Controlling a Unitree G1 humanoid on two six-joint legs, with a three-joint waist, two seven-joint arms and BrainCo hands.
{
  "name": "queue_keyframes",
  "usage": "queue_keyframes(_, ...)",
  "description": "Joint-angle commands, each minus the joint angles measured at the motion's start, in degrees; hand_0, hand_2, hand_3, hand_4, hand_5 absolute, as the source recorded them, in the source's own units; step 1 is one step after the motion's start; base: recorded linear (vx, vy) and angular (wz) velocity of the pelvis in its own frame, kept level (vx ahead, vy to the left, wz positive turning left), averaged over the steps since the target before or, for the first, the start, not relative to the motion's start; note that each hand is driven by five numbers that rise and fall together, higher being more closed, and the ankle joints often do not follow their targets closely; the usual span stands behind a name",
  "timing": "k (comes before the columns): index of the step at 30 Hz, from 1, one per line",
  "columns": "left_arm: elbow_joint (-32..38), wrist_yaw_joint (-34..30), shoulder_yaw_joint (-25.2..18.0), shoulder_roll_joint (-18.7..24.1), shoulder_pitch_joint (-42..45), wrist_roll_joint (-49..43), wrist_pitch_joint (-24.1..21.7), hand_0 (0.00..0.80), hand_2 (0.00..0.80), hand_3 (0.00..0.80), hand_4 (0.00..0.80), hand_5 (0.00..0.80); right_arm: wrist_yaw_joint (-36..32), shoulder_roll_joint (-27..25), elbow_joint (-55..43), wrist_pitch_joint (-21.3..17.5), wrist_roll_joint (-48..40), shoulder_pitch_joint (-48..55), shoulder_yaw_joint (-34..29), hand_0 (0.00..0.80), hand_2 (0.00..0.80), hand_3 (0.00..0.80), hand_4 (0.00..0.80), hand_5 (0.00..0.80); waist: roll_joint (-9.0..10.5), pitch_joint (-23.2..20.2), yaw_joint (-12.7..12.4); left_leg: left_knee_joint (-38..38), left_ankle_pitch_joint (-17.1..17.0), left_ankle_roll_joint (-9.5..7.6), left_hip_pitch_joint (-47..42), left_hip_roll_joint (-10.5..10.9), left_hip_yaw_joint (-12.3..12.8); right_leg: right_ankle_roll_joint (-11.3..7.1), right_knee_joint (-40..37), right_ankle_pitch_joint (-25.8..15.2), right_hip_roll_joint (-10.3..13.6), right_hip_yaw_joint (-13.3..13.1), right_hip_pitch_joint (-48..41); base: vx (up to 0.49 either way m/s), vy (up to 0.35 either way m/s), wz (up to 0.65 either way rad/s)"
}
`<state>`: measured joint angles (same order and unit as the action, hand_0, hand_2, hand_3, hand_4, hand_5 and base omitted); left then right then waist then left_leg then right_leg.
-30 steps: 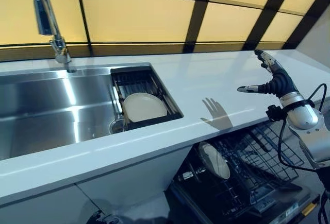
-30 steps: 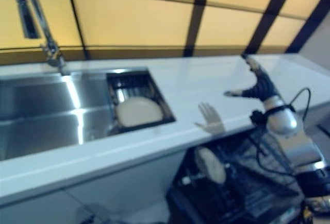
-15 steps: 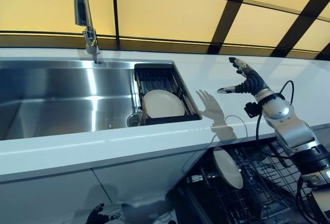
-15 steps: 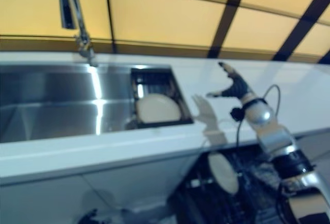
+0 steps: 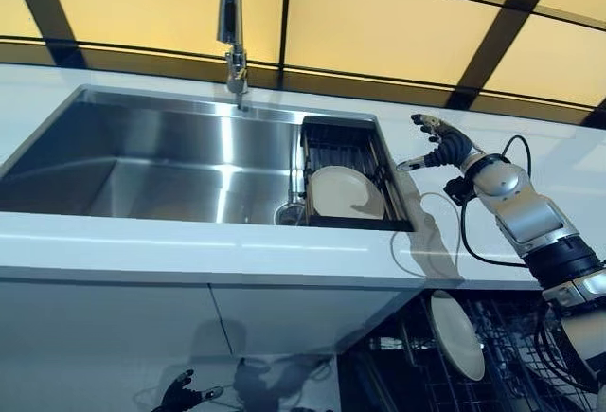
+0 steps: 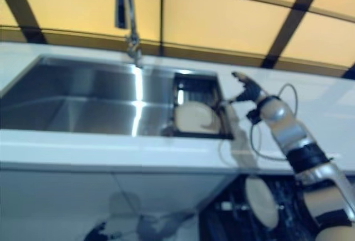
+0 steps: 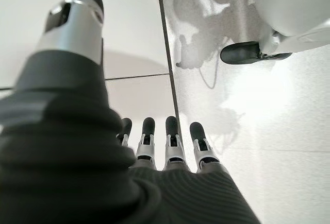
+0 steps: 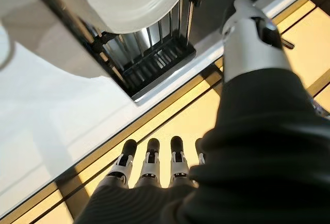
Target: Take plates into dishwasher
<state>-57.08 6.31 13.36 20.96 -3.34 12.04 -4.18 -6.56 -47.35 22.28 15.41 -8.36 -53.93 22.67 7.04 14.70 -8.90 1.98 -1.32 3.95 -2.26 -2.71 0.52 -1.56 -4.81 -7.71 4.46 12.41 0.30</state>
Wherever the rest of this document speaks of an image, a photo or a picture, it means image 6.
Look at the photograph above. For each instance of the large cream round plate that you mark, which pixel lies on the large cream round plate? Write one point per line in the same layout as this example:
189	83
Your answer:
194	116

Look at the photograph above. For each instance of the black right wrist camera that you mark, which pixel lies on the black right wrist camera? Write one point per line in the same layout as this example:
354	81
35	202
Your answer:
253	115

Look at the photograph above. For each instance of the chrome gooseneck kitchen faucet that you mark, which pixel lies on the chrome gooseneck kitchen faucet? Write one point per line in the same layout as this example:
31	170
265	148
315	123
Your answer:
124	2

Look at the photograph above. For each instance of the narrow white cabinet door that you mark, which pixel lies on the narrow white cabinet door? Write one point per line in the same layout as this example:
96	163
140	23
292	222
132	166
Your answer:
166	191

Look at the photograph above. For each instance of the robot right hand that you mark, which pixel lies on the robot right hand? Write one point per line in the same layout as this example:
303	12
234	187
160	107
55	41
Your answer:
251	90

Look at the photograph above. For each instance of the black dish drying rack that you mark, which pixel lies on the black dish drying rack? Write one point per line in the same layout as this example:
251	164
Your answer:
199	86

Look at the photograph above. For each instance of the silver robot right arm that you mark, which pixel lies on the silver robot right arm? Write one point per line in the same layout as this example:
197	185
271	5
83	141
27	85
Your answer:
299	141

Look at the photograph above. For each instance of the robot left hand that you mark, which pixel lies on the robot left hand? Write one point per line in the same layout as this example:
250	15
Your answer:
98	232

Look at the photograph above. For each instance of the small cream round plate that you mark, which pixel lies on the small cream round plate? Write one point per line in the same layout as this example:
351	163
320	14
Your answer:
262	202

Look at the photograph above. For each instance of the stainless steel sink basin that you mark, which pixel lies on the stainless steel sink basin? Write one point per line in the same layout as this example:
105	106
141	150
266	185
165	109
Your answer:
83	99

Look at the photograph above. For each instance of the wide white cabinet door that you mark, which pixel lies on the wide white cabinet door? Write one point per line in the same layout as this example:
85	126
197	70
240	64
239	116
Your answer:
55	205

